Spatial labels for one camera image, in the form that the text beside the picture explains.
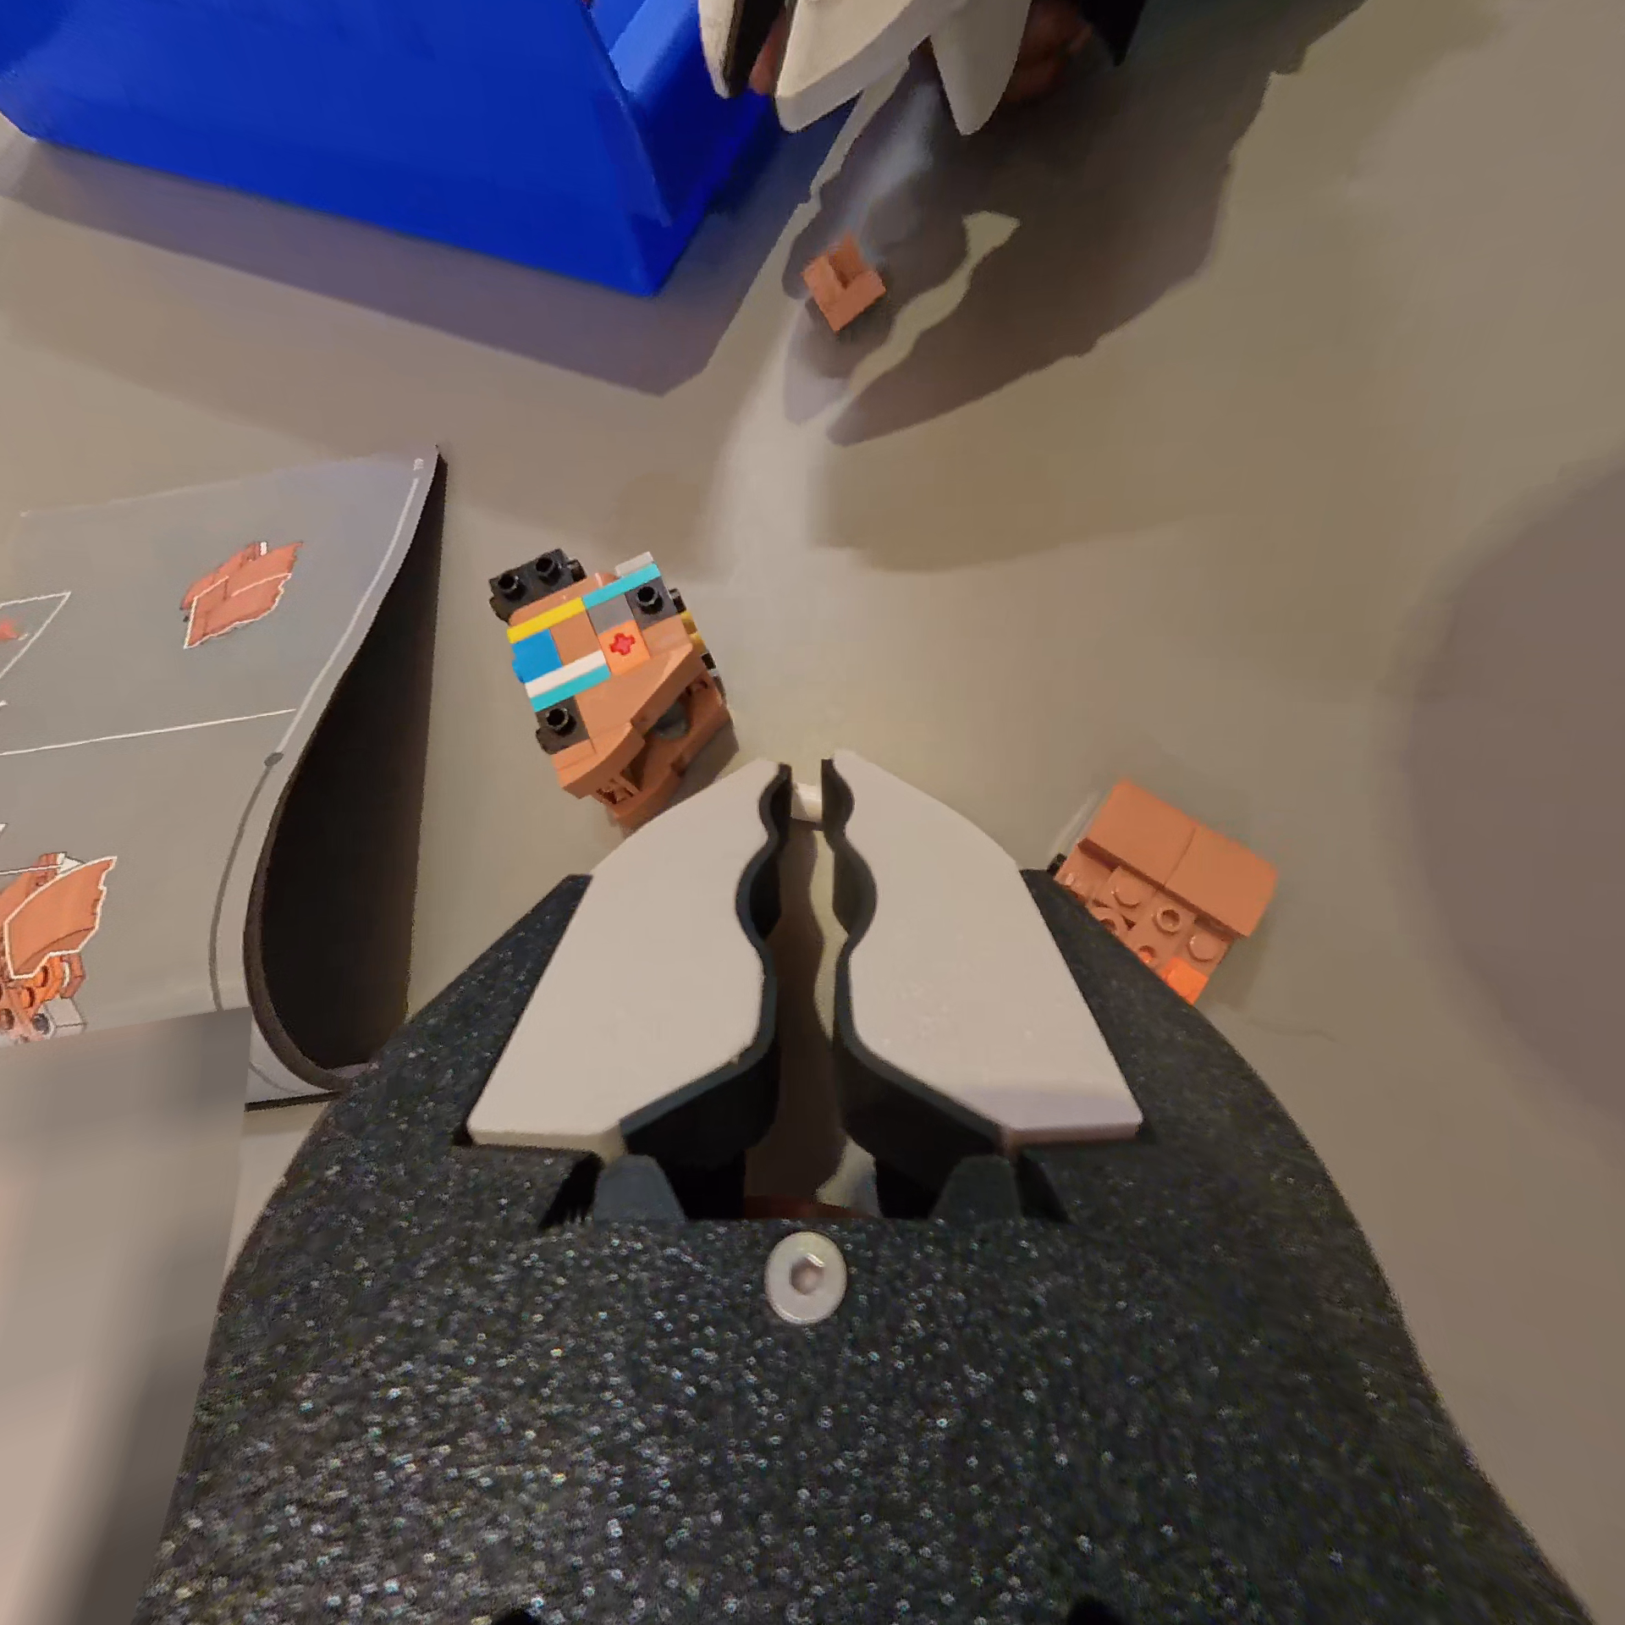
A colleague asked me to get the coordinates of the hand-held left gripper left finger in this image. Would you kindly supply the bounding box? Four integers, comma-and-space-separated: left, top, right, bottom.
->
464, 759, 790, 1155

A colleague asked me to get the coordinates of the multicoloured brick model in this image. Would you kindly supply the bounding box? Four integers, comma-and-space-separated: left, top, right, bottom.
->
487, 548, 735, 829

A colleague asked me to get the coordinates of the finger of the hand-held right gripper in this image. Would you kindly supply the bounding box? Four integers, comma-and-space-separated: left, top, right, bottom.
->
923, 0, 1034, 138
771, 0, 917, 132

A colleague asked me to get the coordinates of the large blue storage bin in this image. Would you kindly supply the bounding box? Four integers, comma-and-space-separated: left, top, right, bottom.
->
0, 0, 778, 300

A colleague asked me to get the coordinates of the grey instruction booklet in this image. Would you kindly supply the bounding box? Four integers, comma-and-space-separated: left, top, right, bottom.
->
0, 442, 448, 1118

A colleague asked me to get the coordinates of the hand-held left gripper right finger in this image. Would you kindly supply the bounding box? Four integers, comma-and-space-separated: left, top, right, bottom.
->
817, 747, 1144, 1159

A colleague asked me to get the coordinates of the small brown brick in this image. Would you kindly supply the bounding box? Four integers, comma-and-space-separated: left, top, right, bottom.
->
798, 233, 890, 335

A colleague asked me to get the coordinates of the brown brick assembly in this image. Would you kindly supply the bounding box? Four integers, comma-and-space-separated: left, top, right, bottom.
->
1048, 778, 1278, 1007

